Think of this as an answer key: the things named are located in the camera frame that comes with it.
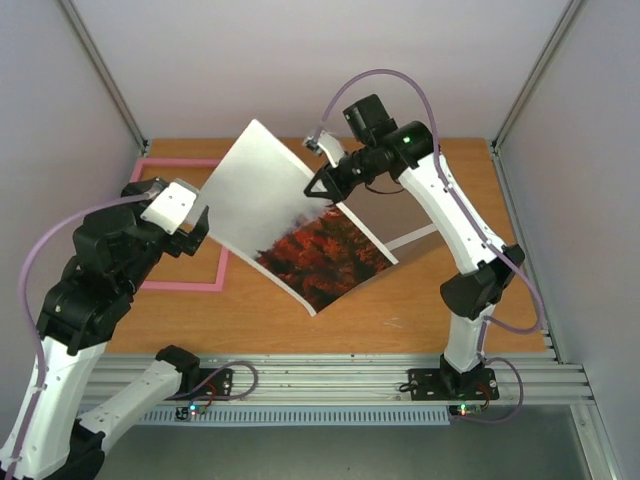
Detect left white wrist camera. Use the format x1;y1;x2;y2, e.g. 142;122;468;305
140;181;198;235

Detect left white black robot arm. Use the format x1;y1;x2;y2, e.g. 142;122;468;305
1;178;209;479

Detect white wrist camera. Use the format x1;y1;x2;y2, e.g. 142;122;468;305
302;128;347;167
140;181;198;235

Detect aluminium rail base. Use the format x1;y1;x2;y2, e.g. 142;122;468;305
82;350;595;406

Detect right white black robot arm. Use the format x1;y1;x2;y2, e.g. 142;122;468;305
303;94;525;399

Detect left small circuit board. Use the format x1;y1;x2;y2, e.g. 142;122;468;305
174;404;207;422

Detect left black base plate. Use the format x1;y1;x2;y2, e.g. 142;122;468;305
187;368;233;401

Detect right small circuit board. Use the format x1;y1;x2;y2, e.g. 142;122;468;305
449;403;485;418

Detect right aluminium corner post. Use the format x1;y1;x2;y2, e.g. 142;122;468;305
490;0;586;151

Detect landscape photo print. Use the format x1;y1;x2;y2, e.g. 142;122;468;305
190;120;398;315

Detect small circuit board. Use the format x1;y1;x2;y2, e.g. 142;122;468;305
174;404;207;422
449;403;485;418

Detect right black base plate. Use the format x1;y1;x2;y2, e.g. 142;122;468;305
403;368;500;402

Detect aluminium corner post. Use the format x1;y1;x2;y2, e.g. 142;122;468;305
490;0;586;151
56;0;150;154

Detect grey slotted cable duct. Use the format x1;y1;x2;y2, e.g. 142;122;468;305
139;404;450;428

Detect white mat board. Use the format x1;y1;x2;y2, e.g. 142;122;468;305
385;223;438;250

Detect pink photo frame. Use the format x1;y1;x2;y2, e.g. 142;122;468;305
130;157;230;293

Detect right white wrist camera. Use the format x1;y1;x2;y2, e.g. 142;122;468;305
302;128;347;167

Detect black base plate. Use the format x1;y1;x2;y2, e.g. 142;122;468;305
187;368;233;401
403;368;500;402

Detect left aluminium corner post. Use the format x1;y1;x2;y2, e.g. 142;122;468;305
56;0;150;154

